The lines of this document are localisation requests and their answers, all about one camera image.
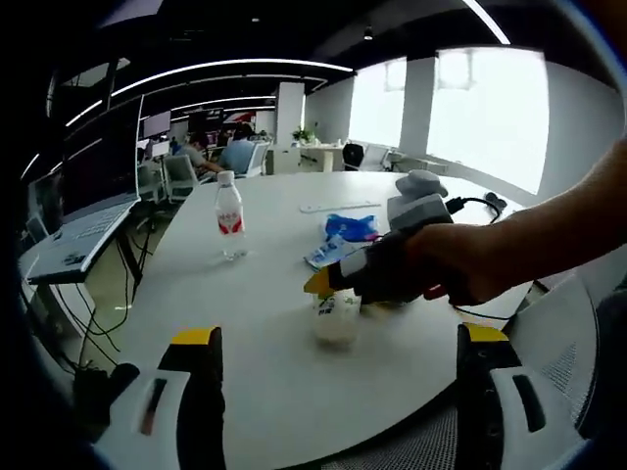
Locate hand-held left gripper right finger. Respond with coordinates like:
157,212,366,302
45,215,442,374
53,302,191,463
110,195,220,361
455,321,589,470

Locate black office chair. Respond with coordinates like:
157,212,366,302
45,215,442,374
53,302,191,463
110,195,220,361
342,142,366,172

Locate white office chair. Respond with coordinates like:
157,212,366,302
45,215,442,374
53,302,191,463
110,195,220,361
244,141,270,177

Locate white background desk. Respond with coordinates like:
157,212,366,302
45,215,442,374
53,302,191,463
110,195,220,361
266,141,354,175

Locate open laptop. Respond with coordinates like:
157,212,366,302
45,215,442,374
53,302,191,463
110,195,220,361
26,95,147,286

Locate white mesh chair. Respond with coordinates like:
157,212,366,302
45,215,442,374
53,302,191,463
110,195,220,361
317,271,606,470

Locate long ceiling light strip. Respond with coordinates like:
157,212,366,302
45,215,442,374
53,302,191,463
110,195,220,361
112,58,354,99

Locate tangled black cables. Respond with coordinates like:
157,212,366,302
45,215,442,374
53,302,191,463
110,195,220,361
51,234,148,373

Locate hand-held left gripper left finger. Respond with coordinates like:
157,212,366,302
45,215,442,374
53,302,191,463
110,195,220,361
93,325,227,470

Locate white paper cup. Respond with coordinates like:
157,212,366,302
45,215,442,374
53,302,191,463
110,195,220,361
312,288,362,347

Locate black tripod stand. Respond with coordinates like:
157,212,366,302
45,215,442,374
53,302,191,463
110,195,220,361
115,229,146,300

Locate blue tissue pack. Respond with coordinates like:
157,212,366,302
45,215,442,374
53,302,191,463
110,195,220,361
323,212,381,244

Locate background computer monitor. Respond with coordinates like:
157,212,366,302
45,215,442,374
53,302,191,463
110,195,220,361
143,110,172,138

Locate white power strip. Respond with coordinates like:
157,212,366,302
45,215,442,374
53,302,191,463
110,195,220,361
299,199,382,214

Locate white round table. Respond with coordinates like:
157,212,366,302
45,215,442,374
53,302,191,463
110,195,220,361
80,169,540,470

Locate white Deeyeo plastic bag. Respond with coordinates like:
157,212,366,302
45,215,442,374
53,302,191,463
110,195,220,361
303,234,368,271

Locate clear water bottle red label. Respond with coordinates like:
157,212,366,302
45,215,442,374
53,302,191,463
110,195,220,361
214,169,249,260

